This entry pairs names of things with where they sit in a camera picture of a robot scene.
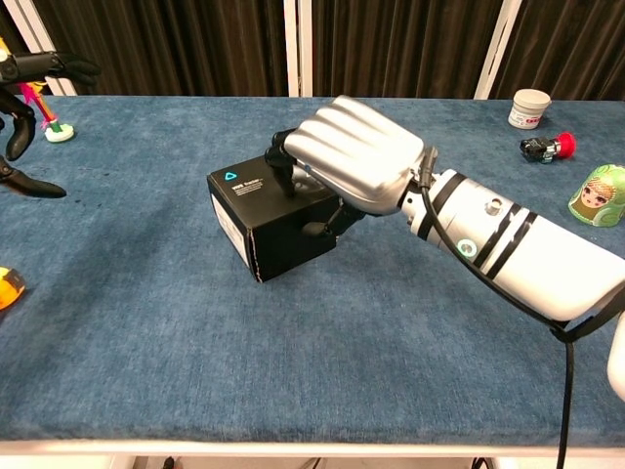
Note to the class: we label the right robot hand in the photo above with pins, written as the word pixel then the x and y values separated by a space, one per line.
pixel 361 151

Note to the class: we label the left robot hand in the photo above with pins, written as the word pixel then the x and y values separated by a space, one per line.
pixel 39 63

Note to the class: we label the black paper box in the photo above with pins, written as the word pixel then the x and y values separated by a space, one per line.
pixel 278 234

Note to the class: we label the black curtain panel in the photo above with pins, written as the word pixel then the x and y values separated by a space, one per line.
pixel 10 29
pixel 571 44
pixel 171 49
pixel 400 44

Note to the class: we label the feather shuttlecock toy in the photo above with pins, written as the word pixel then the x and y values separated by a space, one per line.
pixel 58 133

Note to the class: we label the white plastic jar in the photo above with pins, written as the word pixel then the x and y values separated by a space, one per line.
pixel 529 110

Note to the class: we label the red emergency stop button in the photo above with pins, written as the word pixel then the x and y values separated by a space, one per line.
pixel 566 145

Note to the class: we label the yellow tape measure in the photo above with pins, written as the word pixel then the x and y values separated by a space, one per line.
pixel 7 290

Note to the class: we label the blue table mat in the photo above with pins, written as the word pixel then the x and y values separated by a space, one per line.
pixel 244 371

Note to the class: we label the white frame post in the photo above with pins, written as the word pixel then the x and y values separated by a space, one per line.
pixel 298 49
pixel 495 49
pixel 49 29

